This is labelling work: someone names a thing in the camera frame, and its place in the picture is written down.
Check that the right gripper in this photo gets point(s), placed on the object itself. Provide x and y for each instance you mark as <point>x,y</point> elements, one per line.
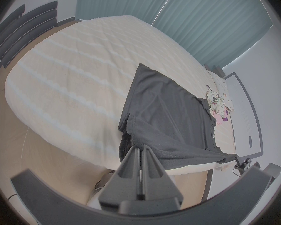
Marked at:
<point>243,164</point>

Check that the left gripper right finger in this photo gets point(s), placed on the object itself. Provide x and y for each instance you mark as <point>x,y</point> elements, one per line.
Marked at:
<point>159,181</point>

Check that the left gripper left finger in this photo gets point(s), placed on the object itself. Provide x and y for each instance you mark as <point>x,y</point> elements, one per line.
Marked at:
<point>124,179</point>

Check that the black T-shirt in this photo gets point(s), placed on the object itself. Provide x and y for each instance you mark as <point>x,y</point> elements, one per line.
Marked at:
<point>166,106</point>

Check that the bed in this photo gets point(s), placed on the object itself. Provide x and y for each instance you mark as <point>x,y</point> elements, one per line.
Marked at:
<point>72,67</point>

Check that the purple garment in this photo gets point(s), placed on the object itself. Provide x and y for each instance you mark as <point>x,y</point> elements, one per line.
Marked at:
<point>225,119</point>

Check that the pink garment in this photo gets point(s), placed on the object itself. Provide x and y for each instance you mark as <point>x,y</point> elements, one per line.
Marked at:
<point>217,119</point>

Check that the white printed pyjama top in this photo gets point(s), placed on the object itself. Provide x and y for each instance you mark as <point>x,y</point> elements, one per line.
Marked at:
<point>215,99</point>

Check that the white printed pillow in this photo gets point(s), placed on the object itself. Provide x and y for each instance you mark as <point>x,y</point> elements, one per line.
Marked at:
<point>222,85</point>

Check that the grey bedside table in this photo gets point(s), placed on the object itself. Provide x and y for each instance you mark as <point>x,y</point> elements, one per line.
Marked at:
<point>219,70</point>

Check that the blue-green curtain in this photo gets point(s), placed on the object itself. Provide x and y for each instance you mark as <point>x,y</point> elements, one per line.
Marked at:
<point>119,1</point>
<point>213,20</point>

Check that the black chest of drawers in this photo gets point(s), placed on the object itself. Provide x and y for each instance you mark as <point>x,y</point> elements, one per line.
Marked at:
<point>25,31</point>

